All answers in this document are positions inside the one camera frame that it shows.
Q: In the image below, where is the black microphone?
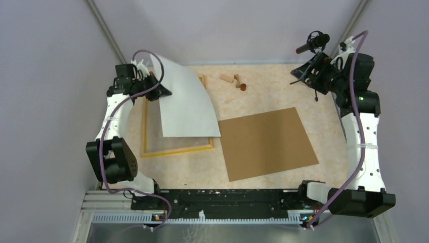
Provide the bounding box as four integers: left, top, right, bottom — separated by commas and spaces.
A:
295, 30, 330, 54

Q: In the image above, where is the light wooden block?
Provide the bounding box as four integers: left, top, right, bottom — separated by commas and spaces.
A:
219, 74, 235, 83

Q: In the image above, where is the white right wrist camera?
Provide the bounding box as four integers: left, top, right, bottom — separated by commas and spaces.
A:
330, 36, 355, 70

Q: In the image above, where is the brown cardboard backing board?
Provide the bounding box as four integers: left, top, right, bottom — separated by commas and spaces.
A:
219, 107, 319, 182

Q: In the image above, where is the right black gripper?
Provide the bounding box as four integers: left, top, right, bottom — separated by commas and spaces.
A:
290, 51, 347, 95

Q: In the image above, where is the aluminium rail front frame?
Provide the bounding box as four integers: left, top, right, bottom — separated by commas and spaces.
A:
72, 189, 399, 242

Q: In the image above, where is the small wooden bracket piece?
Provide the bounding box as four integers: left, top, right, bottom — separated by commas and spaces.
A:
234, 74, 242, 89

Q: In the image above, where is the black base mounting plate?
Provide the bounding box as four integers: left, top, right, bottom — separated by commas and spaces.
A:
131, 189, 322, 219

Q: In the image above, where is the white toothed cable duct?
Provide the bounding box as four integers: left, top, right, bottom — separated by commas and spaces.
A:
92, 211, 302, 225

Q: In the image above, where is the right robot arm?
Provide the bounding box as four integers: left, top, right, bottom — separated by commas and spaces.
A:
291, 52, 396, 218

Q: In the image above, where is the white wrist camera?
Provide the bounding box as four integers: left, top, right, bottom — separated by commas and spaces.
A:
330, 36, 355, 70
131, 60, 150, 79

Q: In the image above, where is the building photo print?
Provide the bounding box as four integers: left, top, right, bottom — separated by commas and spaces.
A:
159, 56, 221, 137

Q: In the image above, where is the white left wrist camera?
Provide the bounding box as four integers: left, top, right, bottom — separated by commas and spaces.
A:
131, 60, 150, 79

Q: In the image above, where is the yellow wooden picture frame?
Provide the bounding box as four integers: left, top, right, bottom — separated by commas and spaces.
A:
141, 74, 215, 158

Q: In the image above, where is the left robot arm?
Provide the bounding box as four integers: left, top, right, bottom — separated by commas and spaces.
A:
85, 61, 172, 209

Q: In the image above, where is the black tripod microphone stand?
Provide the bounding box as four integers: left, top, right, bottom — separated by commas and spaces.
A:
289, 52, 325, 102

